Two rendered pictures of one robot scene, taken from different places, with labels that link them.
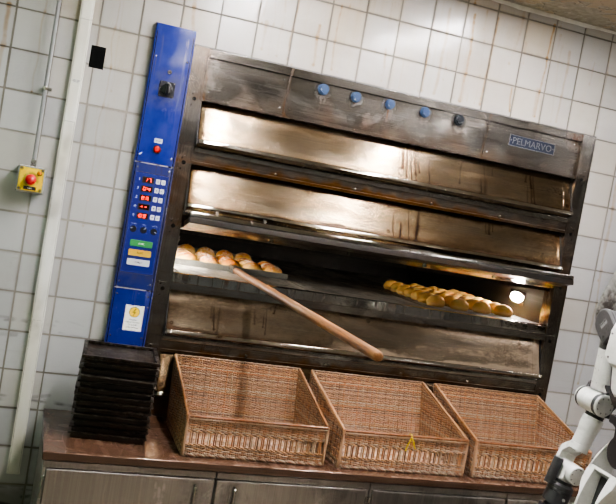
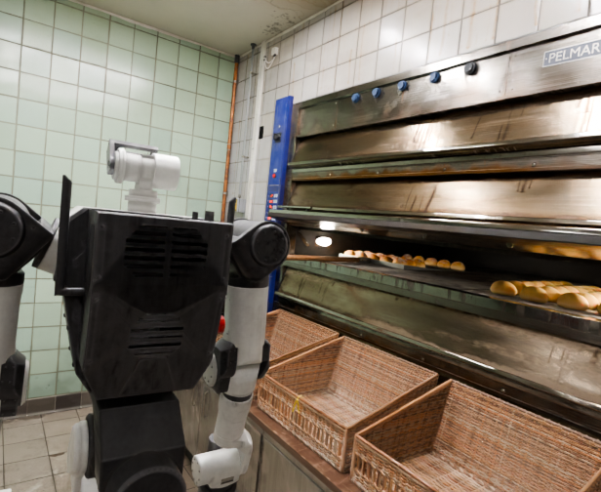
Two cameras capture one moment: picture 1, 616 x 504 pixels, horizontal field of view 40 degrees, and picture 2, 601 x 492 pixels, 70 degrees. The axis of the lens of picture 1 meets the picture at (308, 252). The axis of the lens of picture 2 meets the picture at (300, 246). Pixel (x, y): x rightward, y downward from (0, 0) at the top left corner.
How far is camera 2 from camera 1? 336 cm
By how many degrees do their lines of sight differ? 72
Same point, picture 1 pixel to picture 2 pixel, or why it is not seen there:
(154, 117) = (274, 156)
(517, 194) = (556, 127)
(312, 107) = (350, 115)
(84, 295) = not seen: hidden behind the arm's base
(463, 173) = (480, 125)
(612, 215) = not seen: outside the picture
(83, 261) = not seen: hidden behind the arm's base
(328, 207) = (361, 193)
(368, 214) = (389, 193)
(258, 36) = (319, 80)
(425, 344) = (446, 330)
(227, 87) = (308, 123)
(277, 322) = (332, 293)
